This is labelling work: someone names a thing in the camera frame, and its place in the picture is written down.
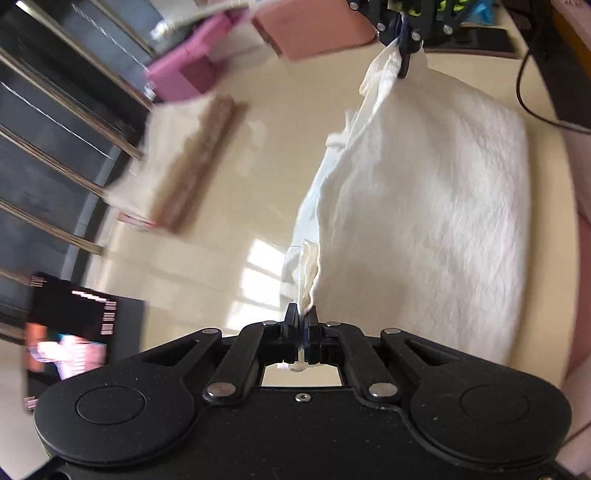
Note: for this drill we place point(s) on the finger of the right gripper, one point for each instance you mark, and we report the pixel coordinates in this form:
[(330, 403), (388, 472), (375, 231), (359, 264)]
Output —
[(391, 27), (410, 42)]

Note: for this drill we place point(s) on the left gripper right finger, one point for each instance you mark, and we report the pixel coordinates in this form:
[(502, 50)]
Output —
[(352, 353)]

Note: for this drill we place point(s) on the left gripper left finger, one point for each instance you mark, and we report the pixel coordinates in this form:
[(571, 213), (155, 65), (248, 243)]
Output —
[(243, 358)]

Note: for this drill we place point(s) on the white skirt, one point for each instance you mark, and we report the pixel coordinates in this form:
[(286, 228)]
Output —
[(419, 214)]

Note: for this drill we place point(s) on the folded beige clothes stack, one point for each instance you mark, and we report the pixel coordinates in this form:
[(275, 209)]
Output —
[(180, 147)]

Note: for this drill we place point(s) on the black smartphone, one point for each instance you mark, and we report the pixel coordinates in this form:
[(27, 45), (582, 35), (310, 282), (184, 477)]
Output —
[(483, 41)]

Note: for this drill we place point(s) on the pink storage box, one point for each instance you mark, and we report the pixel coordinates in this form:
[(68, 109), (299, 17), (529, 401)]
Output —
[(304, 29)]

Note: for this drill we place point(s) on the black tablet with keyboard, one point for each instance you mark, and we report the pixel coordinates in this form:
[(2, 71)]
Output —
[(70, 329)]

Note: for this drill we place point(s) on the magenta gift box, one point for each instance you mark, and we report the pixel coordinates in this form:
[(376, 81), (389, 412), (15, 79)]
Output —
[(186, 71)]

